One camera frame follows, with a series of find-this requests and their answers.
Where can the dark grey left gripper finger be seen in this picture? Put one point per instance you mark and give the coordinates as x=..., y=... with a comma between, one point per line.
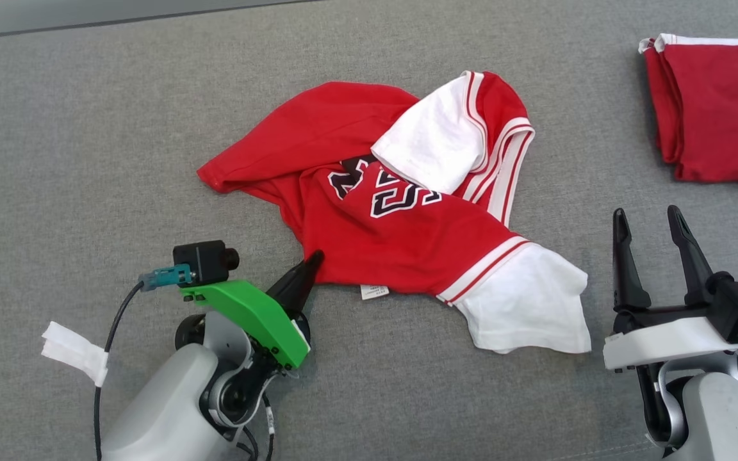
x=308, y=285
x=295, y=278

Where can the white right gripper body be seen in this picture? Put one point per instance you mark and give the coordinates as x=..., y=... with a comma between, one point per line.
x=670, y=342

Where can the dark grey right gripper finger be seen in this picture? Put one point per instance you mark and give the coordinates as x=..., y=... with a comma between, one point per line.
x=692, y=262
x=628, y=275

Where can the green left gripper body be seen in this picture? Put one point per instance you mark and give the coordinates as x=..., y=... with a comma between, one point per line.
x=247, y=314

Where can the red white basketball jersey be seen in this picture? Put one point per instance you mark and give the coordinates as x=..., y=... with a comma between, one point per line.
x=375, y=256

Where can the red shorts white side stripe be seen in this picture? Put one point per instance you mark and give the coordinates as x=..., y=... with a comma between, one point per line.
x=721, y=109

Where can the white tape tag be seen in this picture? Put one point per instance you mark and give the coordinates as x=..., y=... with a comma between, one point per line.
x=74, y=352

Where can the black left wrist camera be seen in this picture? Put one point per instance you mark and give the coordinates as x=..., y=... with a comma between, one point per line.
x=205, y=262

